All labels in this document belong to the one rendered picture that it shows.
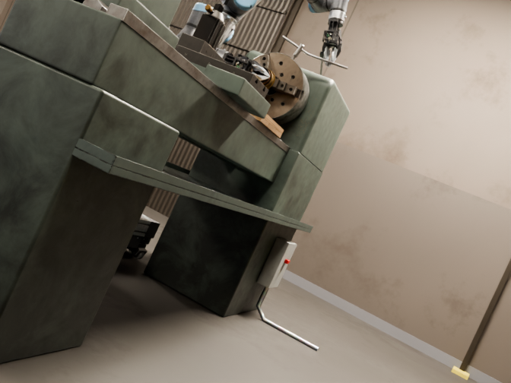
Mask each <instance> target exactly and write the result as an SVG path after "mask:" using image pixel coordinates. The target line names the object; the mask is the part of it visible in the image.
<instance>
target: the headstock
mask: <svg viewBox="0 0 511 383"><path fill-rule="evenodd" d="M260 55H264V54H262V53H260V52H257V51H250V52H248V53H247V54H246V56H247V57H249V58H250V59H251V60H253V59H254V58H256V57H258V56H260ZM301 70H302V71H303V73H304V74H305V75H306V78H307V80H308V83H309V98H308V101H307V103H306V106H305V107H304V109H303V111H302V112H301V113H300V114H299V115H298V116H297V117H296V118H295V119H293V120H292V121H290V122H287V123H285V124H282V125H279V126H280V127H282V128H283V129H284V131H283V133H282V135H281V138H279V139H280V140H282V141H283V142H284V143H285V144H286V145H287V146H288V147H289V148H291V149H293V150H296V151H298V152H300V153H301V154H302V155H303V156H304V157H305V158H307V159H308V161H310V162H311V163H312V164H313V165H314V166H315V167H316V168H318V169H319V170H320V171H321V172H322V171H323V170H324V168H325V165H326V164H327V162H328V159H329V157H330V155H331V153H332V150H333V148H334V146H335V144H336V142H337V140H338V137H339V135H340V133H341V131H342V129H343V127H344V124H345V122H346V121H347V119H348V116H349V114H350V111H349V109H348V107H347V105H346V103H345V101H344V99H343V97H342V95H341V93H340V91H339V89H338V88H337V86H336V84H335V82H334V81H333V80H332V79H330V78H327V77H324V76H322V75H320V74H316V73H314V72H311V71H308V70H306V69H303V68H301ZM310 107H311V108H310ZM305 108H306V109H305ZM302 123H303V124H302ZM298 125H299V126H298ZM302 130H304V131H302Z"/></svg>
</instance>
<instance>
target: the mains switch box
mask: <svg viewBox="0 0 511 383"><path fill-rule="evenodd" d="M296 247H297V244H296V243H294V242H292V241H290V240H288V239H283V238H279V237H278V238H276V241H275V243H274V245H273V247H272V249H271V252H270V254H269V256H268V258H267V260H266V262H265V265H264V267H263V269H262V272H261V273H260V275H259V278H258V280H257V283H259V284H261V285H263V286H264V289H263V291H262V294H261V296H260V297H259V300H258V302H257V304H256V308H257V309H258V312H259V314H260V317H261V319H262V321H263V322H265V323H266V324H269V325H271V326H272V327H273V328H276V329H278V330H279V331H281V332H283V333H285V334H287V335H288V336H290V337H292V338H294V339H295V340H298V341H299V342H301V343H303V344H305V345H307V346H308V347H310V348H312V349H314V350H316V351H317V350H318V347H317V346H316V345H314V344H312V343H310V342H308V341H307V340H304V339H303V338H301V337H299V336H297V335H296V334H293V333H291V332H290V331H288V330H286V329H284V328H282V327H281V326H279V325H277V324H275V323H274V322H272V321H269V320H268V319H266V318H265V316H264V314H263V312H262V309H261V307H260V305H261V303H262V300H263V299H264V296H265V294H266V292H267V290H268V288H274V287H278V285H279V283H280V281H281V278H282V277H283V275H284V272H285V270H286V268H287V266H288V264H289V263H290V259H291V257H292V255H293V253H294V250H295V248H296Z"/></svg>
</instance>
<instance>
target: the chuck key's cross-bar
mask: <svg viewBox="0 0 511 383"><path fill-rule="evenodd" d="M282 38H283V39H285V40H286V41H288V42H289V43H290V44H292V45H293V46H295V47H296V48H298V47H299V46H298V45H297V44H295V43H294V42H292V41H291V40H289V39H288V38H287V37H285V36H282ZM301 51H302V52H303V53H305V54H306V55H308V56H311V57H313V58H315V59H319V60H322V61H324V62H328V63H330V64H333V65H336V66H338V67H341V68H344V69H348V67H346V66H344V65H340V64H338V63H335V62H332V61H329V60H327V59H324V58H321V57H318V56H316V55H313V54H310V53H308V52H307V51H305V50H304V49H302V50H301Z"/></svg>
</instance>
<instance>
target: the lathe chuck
mask: <svg viewBox="0 0 511 383"><path fill-rule="evenodd" d="M269 54H270V59H271V69H272V72H273V73H274V75H275V78H277V79H279V80H280V81H283V82H286V83H287V84H289V85H293V86H295V87H297V89H298V90H302V91H303V93H302V95H301V98H300V99H299V98H296V97H292V96H289V95H287V94H283V93H279V92H276V93H274V94H272V95H266V97H265V99H266V100H267V101H268V102H269V104H270V105H271V106H270V108H269V110H268V112H267V115H269V116H270V117H271V118H272V119H273V120H274V121H275V122H276V123H279V122H284V121H287V120H288V119H290V118H292V117H293V116H295V115H296V114H297V113H298V112H299V111H300V109H301V108H302V106H303V104H304V103H305V101H306V96H307V91H308V85H307V80H306V76H305V74H304V73H303V71H302V70H301V68H300V66H299V65H298V64H297V63H296V62H295V61H294V60H293V59H292V58H291V57H290V56H288V55H285V54H282V53H279V52H270V53H269ZM253 60H255V61H257V62H258V63H261V62H260V56H258V57H256V58H254V59H253ZM285 116H288V117H287V118H286V119H283V117H285Z"/></svg>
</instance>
